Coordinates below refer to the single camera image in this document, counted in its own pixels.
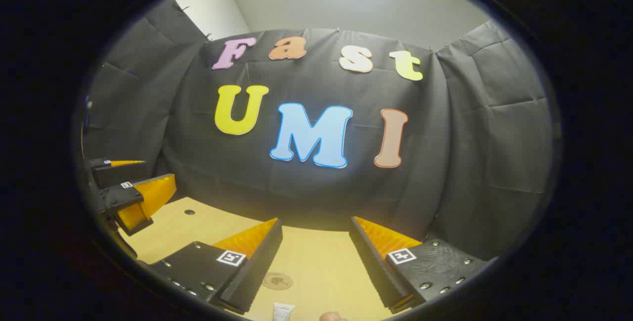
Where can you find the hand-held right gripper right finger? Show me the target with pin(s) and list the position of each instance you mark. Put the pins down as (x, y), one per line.
(371, 266)

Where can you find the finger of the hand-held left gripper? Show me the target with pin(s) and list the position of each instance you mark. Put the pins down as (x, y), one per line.
(116, 200)
(118, 173)

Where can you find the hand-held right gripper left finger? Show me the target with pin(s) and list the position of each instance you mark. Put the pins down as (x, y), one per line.
(259, 266)

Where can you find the round cork coaster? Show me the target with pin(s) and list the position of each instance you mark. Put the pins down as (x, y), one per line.
(277, 281)

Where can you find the white toothpaste tube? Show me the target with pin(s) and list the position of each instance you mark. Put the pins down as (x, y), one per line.
(283, 312)

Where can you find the wooden desktop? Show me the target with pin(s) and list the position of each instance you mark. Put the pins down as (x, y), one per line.
(316, 256)

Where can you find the black backdrop cloth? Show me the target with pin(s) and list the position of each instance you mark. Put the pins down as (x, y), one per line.
(445, 162)

